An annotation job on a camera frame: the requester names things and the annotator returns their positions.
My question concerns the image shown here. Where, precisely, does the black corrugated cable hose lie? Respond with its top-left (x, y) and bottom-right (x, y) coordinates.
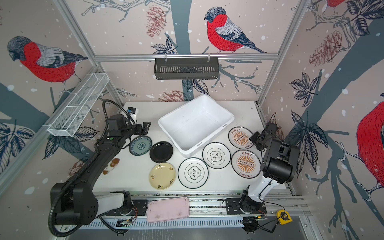
top-left (47, 99), bottom-right (137, 238)

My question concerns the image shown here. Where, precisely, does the horizontal aluminium rail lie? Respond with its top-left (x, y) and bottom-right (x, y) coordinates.
top-left (94, 53), bottom-right (280, 63)

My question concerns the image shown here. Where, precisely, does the orange sunburst plate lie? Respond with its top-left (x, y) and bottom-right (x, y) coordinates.
top-left (231, 150), bottom-right (261, 179)
top-left (228, 127), bottom-right (254, 149)

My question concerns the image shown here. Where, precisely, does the pink pad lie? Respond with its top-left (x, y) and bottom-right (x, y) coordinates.
top-left (147, 197), bottom-right (190, 223)

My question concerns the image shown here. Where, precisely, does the yellow tape measure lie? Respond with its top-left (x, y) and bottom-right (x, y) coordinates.
top-left (277, 210), bottom-right (293, 225)

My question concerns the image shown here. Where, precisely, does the white plastic bin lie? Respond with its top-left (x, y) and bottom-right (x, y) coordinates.
top-left (158, 95), bottom-right (235, 158)

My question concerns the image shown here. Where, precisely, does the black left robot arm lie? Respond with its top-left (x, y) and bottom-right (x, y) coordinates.
top-left (48, 115), bottom-right (151, 227)

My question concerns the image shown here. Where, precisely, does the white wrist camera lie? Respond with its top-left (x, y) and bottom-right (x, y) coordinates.
top-left (127, 107), bottom-right (138, 123)

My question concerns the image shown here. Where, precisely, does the blue floral green plate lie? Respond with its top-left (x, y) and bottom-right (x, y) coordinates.
top-left (129, 136), bottom-right (153, 156)

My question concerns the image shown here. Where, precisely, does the white mesh wire shelf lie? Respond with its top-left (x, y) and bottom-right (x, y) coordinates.
top-left (48, 73), bottom-right (110, 137)

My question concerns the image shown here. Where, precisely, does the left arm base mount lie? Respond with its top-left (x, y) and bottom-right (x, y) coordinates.
top-left (106, 192), bottom-right (148, 217)

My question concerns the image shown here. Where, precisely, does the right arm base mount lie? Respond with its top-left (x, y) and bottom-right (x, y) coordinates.
top-left (225, 186), bottom-right (267, 215)

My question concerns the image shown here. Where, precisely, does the aluminium frame post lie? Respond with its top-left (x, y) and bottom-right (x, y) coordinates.
top-left (52, 0), bottom-right (125, 106)

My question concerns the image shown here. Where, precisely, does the black hanging wire basket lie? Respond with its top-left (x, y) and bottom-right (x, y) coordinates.
top-left (154, 58), bottom-right (219, 80)

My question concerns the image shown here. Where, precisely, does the white plate black rim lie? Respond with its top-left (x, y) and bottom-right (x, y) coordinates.
top-left (202, 142), bottom-right (231, 170)
top-left (178, 158), bottom-right (209, 189)

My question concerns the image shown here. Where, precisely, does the yellow plate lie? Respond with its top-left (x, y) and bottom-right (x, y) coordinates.
top-left (149, 163), bottom-right (177, 190)

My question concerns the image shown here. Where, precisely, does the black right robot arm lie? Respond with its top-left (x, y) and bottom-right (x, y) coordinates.
top-left (240, 123), bottom-right (300, 213)

